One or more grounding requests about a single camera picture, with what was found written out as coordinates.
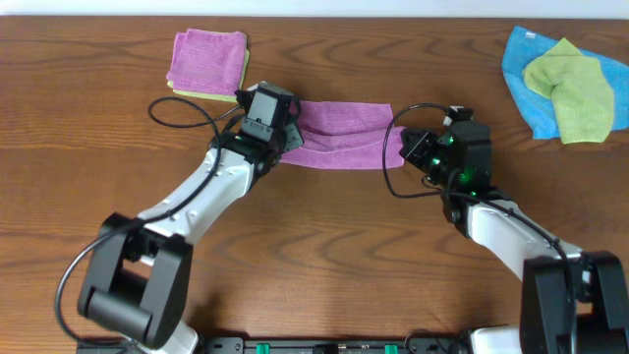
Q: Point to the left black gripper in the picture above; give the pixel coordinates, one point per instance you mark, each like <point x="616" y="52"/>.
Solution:
<point x="296" y="140"/>

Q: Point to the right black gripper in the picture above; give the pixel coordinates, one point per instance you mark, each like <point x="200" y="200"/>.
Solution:
<point x="412" y="153"/>

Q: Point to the purple microfiber cloth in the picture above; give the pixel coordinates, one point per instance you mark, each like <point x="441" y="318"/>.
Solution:
<point x="346" y="136"/>

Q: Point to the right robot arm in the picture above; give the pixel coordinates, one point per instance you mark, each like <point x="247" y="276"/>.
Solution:
<point x="572" y="301"/>

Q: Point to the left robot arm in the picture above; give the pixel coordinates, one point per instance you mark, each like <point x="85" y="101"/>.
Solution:
<point x="138" y="276"/>

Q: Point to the folded green cloth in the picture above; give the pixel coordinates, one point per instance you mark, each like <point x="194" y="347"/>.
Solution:
<point x="231" y="93"/>

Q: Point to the folded purple cloth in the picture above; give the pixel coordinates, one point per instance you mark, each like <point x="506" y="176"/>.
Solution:
<point x="209" y="61"/>

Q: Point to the blue microfiber cloth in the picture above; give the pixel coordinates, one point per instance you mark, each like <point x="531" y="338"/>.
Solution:
<point x="522" y="48"/>

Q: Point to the green microfiber cloth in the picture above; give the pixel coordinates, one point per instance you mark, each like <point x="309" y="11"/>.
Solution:
<point x="581" y="97"/>

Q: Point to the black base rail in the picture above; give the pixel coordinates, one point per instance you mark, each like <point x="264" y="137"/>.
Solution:
<point x="237" y="345"/>

